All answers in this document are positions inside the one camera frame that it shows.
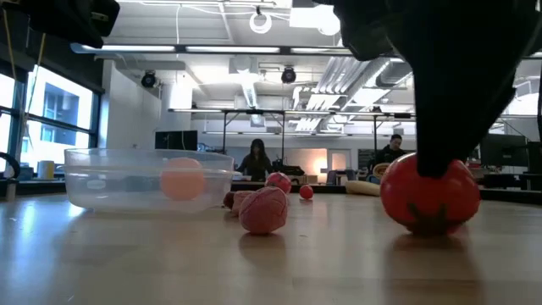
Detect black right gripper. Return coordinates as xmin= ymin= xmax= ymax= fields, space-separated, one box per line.
xmin=325 ymin=0 xmax=542 ymax=178

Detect large red toy tomato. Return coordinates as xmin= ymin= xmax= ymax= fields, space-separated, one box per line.
xmin=379 ymin=152 xmax=482 ymax=236

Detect red-pink oblong toy fruit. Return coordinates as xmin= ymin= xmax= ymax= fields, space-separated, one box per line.
xmin=264 ymin=171 xmax=293 ymax=195

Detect pink lobed toy vegetable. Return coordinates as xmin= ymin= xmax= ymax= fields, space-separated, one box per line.
xmin=223 ymin=186 xmax=289 ymax=236

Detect orange toy fruit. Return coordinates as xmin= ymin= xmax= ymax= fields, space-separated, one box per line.
xmin=159 ymin=157 xmax=207 ymax=202

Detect clear plastic tupperware container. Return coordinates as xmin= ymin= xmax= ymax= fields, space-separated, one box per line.
xmin=63 ymin=147 xmax=235 ymax=213

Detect black computer monitor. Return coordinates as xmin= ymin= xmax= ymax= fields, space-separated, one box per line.
xmin=482 ymin=134 xmax=528 ymax=168
xmin=527 ymin=141 xmax=542 ymax=175
xmin=154 ymin=130 xmax=199 ymax=152

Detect person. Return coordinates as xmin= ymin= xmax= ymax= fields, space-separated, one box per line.
xmin=374 ymin=133 xmax=415 ymax=166
xmin=235 ymin=138 xmax=274 ymax=182

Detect folded yellow towel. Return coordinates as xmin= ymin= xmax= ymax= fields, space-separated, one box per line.
xmin=345 ymin=163 xmax=395 ymax=197

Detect black overhead bar with lights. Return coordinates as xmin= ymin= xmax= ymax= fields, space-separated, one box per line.
xmin=69 ymin=42 xmax=542 ymax=59

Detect large dark-framed window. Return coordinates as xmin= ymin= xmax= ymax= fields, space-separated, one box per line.
xmin=0 ymin=63 xmax=103 ymax=179

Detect white cup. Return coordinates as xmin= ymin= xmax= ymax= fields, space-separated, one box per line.
xmin=36 ymin=159 xmax=56 ymax=180

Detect silver ventilation duct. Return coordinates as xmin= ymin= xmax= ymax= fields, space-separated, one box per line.
xmin=374 ymin=57 xmax=414 ymax=88

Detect black background rig frame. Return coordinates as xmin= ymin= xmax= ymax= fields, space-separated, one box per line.
xmin=221 ymin=108 xmax=286 ymax=164
xmin=372 ymin=113 xmax=418 ymax=158

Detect white ring ceiling lamp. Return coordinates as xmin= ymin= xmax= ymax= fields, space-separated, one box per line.
xmin=248 ymin=10 xmax=274 ymax=35

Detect black cable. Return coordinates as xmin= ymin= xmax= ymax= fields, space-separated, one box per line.
xmin=0 ymin=151 xmax=21 ymax=181

